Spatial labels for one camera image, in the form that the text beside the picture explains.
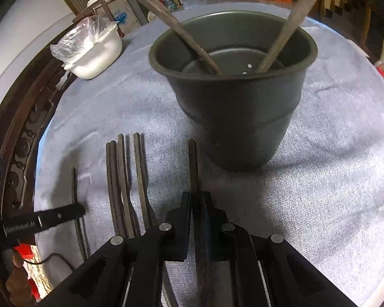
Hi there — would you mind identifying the white bowl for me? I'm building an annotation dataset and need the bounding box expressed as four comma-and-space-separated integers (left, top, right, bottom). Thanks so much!
62, 22, 124, 80

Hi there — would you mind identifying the black cable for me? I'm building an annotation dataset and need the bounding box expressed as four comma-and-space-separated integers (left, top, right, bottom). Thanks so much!
21, 253, 76, 271

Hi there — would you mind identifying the blue cloth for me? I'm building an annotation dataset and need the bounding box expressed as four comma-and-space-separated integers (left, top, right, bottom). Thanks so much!
32, 16, 381, 256

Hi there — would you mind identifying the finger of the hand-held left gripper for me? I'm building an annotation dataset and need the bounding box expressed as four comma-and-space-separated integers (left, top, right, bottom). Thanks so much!
2, 202, 86, 239

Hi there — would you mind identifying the white printed cardboard box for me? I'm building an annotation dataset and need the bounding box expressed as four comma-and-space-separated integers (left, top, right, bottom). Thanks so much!
94, 0, 141, 34

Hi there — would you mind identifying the clear plastic bag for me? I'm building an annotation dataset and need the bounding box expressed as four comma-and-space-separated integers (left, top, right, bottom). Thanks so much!
50, 16, 119, 68

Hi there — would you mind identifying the grey cloth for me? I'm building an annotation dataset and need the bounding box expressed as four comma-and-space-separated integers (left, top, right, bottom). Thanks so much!
34, 9, 384, 307

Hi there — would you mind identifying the person's left hand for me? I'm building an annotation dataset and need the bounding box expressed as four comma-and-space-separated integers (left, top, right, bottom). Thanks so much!
6, 251, 31, 306

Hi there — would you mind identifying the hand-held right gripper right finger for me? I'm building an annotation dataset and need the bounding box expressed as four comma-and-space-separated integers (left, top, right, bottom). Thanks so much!
200, 192, 360, 307

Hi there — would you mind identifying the dark wooden chair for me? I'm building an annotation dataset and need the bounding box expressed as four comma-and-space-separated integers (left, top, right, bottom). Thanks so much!
72, 0, 125, 37

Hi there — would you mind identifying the dark wooden chopstick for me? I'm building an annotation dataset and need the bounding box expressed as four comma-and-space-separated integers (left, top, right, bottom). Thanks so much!
117, 133, 135, 239
102, 0, 225, 76
256, 0, 333, 73
188, 139, 210, 295
71, 167, 88, 261
110, 140, 129, 239
133, 132, 154, 231
105, 142, 124, 239

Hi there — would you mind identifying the carved wooden table rim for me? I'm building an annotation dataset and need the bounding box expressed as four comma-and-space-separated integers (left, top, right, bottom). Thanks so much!
0, 16, 93, 227

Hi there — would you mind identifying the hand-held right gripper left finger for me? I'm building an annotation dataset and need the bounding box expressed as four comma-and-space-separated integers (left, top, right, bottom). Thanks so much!
35, 192, 193, 307

